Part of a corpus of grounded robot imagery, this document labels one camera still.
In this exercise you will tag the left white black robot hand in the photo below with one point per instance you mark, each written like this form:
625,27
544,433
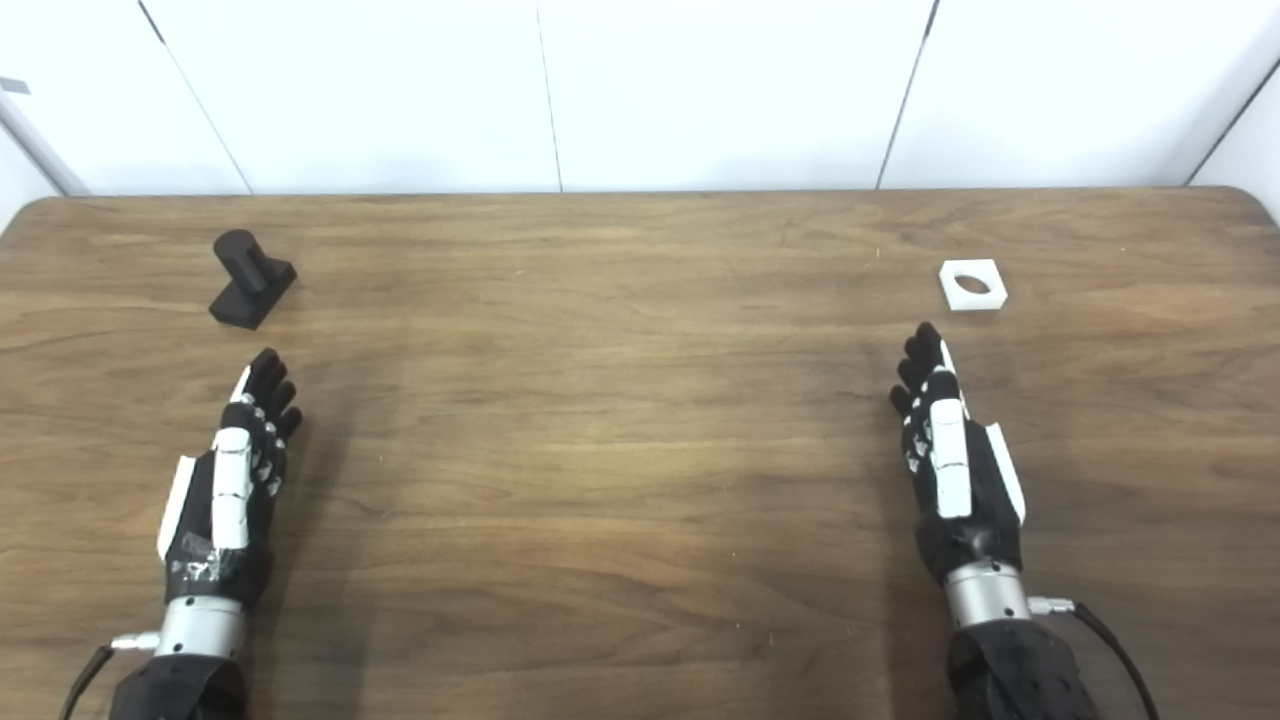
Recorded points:
232,480

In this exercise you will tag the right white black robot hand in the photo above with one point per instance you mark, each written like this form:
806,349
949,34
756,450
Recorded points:
952,470

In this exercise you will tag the white square piece with hole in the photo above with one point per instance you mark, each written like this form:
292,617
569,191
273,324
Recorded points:
958,295

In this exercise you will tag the black peg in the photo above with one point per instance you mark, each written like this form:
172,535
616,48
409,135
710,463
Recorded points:
245,290

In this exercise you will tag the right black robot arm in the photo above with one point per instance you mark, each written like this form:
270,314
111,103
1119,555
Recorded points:
1000,660

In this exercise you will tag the grey wall corner post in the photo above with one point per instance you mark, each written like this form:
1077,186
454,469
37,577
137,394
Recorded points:
40,150

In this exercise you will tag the small grey wall tag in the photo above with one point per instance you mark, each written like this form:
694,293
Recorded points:
14,86

